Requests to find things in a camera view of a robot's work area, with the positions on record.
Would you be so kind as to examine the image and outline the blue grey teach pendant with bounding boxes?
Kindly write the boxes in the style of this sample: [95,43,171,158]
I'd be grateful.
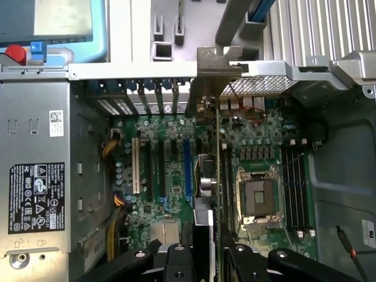
[0,0,109,67]

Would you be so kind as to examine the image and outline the green motherboard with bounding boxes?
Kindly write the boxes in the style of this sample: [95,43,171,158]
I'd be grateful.
[110,96,317,264]

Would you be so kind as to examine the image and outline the CPU socket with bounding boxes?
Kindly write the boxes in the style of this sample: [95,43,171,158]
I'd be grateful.
[234,164,285,233]

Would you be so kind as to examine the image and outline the white expansion slot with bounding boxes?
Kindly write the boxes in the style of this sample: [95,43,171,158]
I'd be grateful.
[131,137,141,195]

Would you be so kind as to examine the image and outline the thin red wire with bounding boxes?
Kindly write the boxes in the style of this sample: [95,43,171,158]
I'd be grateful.
[228,83,268,122]

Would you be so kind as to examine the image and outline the grey metal PC case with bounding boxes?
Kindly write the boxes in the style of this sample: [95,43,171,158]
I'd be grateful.
[0,51,376,282]

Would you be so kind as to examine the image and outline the grey plastic parts rack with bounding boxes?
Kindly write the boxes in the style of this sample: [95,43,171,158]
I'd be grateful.
[131,0,276,63]

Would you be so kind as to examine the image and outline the silver power supply with label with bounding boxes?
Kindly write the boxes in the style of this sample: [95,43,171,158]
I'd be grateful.
[0,78,73,259]

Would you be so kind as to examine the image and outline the black wire with black connector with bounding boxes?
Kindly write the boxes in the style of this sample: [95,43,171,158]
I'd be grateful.
[335,224,370,282]

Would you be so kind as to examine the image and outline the black RAM slot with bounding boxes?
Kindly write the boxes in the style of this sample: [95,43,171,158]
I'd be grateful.
[296,140,309,236]
[281,142,296,233]
[228,143,237,237]
[302,140,315,238]
[220,142,230,236]
[289,139,304,239]

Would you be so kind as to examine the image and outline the blue expansion slot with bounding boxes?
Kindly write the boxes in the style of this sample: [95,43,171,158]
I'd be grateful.
[183,137,194,206]

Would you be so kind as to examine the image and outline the silver chipset heatsink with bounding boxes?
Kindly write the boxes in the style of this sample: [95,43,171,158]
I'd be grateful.
[150,220,180,245]

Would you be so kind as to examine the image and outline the yellow black power wires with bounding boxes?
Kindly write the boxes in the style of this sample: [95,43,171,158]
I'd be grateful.
[104,190,135,262]
[101,130,122,161]

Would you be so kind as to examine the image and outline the long black expansion slot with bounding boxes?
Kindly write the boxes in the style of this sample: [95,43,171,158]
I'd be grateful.
[157,139,166,201]

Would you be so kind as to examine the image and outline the thin metal locking lever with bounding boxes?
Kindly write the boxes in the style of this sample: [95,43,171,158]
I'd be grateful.
[274,152,306,174]

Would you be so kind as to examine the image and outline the black looped wire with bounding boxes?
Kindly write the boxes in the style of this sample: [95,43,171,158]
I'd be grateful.
[304,120,330,151]

